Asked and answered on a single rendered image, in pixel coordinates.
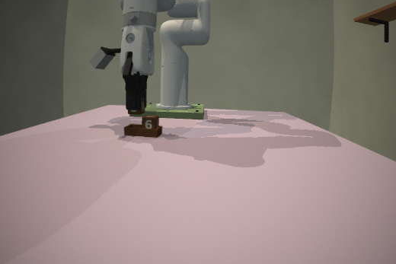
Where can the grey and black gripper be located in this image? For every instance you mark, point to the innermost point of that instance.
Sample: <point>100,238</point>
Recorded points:
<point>138,55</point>

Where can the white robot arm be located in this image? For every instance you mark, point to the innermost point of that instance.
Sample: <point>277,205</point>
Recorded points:
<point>174,34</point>

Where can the brown wooden number cube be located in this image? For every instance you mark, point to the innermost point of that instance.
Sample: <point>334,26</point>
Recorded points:
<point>150,122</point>
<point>138,111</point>

